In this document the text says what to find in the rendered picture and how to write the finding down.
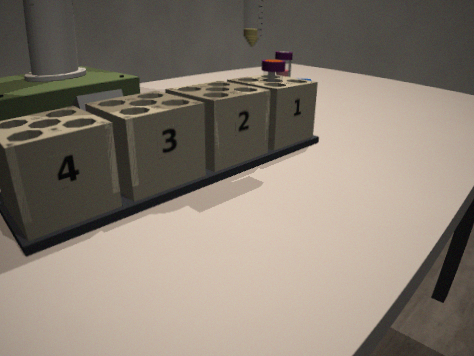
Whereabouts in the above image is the beige bucket adapter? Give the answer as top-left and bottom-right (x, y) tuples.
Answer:
(165, 81), (270, 172)
(227, 75), (318, 150)
(85, 91), (206, 202)
(0, 106), (122, 241)

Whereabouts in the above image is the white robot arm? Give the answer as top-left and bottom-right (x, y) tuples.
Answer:
(23, 0), (86, 82)

